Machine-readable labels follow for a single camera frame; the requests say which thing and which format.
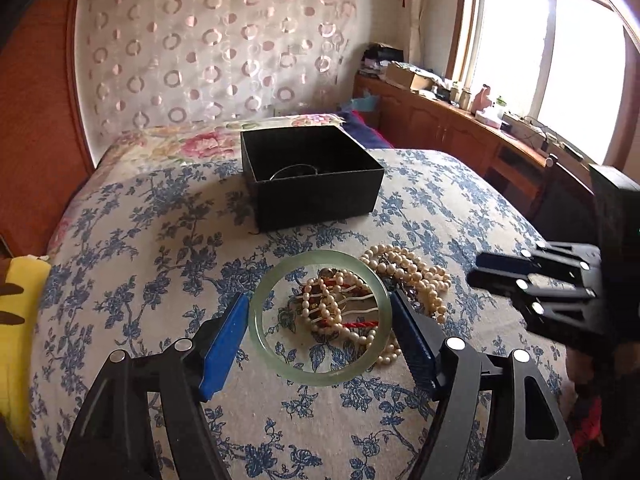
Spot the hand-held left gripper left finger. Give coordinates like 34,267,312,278
56,291,251,480

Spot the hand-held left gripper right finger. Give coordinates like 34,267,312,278
389,290,583,480

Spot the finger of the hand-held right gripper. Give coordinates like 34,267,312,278
475,241,601,287
467,270,601,345

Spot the red cord bracelet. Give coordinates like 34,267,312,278
302,280,383,331

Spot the dark bead bracelet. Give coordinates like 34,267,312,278
377,255,418,301

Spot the long pearl necklace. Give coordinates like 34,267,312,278
359,244,451,324

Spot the pale green jade bangle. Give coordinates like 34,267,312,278
248,250,393,387

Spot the multi-strand pearl bracelet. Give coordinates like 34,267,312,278
287,269,401,367

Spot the black cardboard box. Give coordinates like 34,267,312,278
240,125,386,233

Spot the blue floral bedsheet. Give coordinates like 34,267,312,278
30,147,571,480

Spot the wooden window cabinet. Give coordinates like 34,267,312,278
352,72,596,221

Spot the red blanket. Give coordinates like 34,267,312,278
569,394,607,455

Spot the pink figurine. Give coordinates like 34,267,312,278
472,85,494,114

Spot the group of small bottles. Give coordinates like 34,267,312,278
449,81,474,109

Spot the dark bangle inside box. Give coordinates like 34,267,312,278
270,163,321,181

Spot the wood-framed window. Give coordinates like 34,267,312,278
447,0,640,166

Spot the navy blue blanket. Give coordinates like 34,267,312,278
340,109,396,151

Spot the pink floral blanket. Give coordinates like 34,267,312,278
97,112,351,171

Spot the yellow plush cushion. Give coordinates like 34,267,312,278
0,255,53,443

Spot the brown cardboard box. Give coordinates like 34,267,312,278
384,61,442,92

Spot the light blue paper bag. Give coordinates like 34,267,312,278
342,94,381,114

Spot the pile of dark bags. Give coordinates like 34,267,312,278
360,45,406,74

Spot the patterned window curtain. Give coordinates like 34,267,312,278
400,0,432,69

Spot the circle-patterned sheer curtain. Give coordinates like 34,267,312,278
75,0,362,137

